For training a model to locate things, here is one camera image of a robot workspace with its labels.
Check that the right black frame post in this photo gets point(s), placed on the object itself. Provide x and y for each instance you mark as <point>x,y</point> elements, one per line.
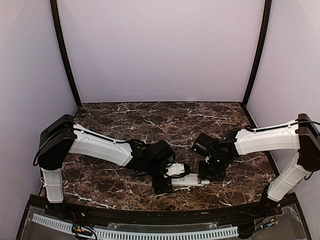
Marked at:
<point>258,53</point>

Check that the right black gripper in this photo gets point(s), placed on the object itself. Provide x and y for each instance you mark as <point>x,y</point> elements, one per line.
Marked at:
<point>204,175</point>

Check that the black frame post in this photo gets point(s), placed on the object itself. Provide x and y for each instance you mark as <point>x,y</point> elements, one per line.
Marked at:
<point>258,53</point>
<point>63,52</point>

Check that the white slotted cable duct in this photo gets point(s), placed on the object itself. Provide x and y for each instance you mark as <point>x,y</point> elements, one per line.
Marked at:
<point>117,231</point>

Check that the white remote control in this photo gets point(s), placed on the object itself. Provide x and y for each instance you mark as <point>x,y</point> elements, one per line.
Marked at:
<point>190,180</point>

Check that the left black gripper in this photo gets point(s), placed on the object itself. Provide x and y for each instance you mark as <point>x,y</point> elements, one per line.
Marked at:
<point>157,186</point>

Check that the left black frame post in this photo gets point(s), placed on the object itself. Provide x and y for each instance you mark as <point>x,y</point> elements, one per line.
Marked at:
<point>63,52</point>

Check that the small circuit board with wires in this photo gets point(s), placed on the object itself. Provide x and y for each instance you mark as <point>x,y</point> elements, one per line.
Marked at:
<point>82,232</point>

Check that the black front rail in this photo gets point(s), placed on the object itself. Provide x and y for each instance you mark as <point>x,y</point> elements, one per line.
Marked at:
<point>103,216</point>

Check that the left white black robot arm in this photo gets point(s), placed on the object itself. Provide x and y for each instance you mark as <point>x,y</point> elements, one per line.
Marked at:
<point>65,137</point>

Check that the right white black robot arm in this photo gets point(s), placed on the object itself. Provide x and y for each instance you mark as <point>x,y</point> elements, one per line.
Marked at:
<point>300,138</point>

